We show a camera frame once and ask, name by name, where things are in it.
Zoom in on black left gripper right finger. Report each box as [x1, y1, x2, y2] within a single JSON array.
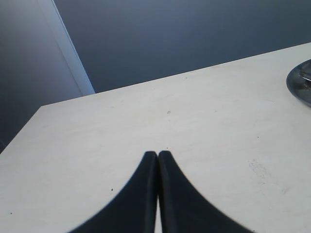
[[158, 150, 251, 233]]

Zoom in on round steel plate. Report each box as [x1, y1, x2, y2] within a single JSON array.
[[286, 59, 311, 107]]

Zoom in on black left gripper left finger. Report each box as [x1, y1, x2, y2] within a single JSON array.
[[72, 151, 158, 233]]

